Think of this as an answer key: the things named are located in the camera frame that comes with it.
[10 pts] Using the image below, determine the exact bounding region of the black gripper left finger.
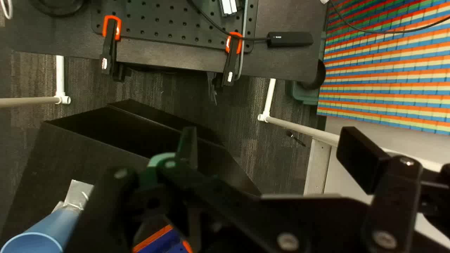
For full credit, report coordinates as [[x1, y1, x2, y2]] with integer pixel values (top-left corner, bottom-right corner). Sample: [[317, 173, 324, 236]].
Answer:
[[75, 167, 263, 253]]

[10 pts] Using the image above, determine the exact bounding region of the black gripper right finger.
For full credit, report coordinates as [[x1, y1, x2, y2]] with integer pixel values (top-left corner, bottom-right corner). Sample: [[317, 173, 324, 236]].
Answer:
[[336, 126, 450, 253]]

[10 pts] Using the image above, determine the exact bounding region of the large blue cup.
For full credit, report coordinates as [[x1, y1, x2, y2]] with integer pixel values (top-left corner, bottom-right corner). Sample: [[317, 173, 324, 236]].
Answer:
[[2, 204, 82, 253]]

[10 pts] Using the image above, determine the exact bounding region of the blue toy gun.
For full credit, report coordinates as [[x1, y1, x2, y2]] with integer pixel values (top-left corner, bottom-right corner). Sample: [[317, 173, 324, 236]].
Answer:
[[133, 225, 194, 253]]

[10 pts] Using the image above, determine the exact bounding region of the black cabinet table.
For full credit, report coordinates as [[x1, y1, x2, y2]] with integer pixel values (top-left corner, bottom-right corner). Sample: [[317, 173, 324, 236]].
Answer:
[[2, 100, 189, 253]]

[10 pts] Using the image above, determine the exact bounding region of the colourful striped mat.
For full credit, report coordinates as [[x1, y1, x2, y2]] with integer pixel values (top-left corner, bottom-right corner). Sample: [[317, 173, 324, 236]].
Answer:
[[318, 0, 450, 135]]

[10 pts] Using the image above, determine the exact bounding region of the orange black clamp left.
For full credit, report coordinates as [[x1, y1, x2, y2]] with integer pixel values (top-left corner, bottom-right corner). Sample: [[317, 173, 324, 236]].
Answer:
[[100, 14, 126, 81]]

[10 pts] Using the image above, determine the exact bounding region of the orange black clamp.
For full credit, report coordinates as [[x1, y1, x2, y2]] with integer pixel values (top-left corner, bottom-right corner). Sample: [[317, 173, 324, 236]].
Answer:
[[213, 31, 244, 90], [100, 14, 126, 81]]

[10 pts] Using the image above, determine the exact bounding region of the black usb adapter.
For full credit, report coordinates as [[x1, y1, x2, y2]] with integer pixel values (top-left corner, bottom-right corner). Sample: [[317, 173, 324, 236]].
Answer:
[[268, 32, 314, 48]]

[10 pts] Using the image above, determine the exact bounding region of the orange black clamp right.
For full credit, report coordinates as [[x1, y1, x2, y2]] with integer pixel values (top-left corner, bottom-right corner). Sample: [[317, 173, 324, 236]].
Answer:
[[213, 31, 244, 90]]

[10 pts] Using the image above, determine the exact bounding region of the black pegboard panel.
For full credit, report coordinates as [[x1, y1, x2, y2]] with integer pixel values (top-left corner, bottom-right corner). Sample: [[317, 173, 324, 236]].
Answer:
[[90, 0, 259, 50]]

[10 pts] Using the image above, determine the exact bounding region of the white frame pole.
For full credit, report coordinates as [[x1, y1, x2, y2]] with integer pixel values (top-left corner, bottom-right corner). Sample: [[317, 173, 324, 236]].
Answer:
[[256, 77, 450, 250]]

